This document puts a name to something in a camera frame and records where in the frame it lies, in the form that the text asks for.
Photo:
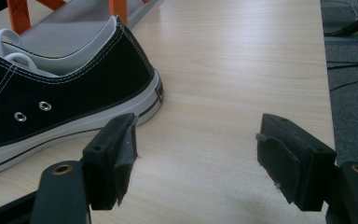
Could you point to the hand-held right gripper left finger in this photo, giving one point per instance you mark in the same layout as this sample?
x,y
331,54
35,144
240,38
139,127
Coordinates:
x,y
105,168

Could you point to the black stand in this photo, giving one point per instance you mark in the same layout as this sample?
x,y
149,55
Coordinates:
x,y
351,26

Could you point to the white shoe rack orange legs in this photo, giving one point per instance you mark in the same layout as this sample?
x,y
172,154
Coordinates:
x,y
74,21

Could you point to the black canvas sneaker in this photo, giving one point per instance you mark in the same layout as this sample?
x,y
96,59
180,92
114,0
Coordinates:
x,y
74,90

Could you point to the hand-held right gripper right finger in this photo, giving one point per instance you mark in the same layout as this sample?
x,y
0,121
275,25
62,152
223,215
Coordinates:
x,y
295,161

